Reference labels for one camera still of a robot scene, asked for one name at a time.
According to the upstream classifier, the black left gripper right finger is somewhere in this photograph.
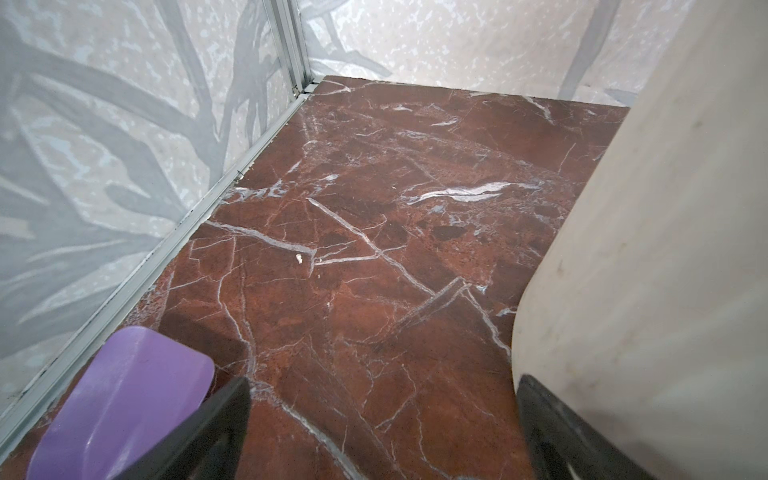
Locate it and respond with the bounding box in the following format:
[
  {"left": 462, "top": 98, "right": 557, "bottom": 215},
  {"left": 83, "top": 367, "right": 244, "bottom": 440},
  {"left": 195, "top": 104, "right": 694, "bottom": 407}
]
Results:
[{"left": 516, "top": 374, "right": 652, "bottom": 479}]

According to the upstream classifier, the white bin yellow bag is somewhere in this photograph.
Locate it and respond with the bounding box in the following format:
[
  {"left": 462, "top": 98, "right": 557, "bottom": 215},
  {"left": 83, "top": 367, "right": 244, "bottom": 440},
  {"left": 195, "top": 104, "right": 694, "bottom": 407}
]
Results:
[{"left": 512, "top": 1, "right": 767, "bottom": 479}]

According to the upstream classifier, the purple spatula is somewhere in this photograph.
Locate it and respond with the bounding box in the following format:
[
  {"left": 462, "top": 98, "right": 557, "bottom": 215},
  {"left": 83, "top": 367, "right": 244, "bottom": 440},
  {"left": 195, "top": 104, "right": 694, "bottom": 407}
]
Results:
[{"left": 26, "top": 326, "right": 214, "bottom": 479}]

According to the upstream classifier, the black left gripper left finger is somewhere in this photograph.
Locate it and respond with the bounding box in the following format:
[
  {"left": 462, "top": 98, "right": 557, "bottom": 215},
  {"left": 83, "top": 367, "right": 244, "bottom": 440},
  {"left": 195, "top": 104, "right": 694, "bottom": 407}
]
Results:
[{"left": 118, "top": 377, "right": 251, "bottom": 479}]

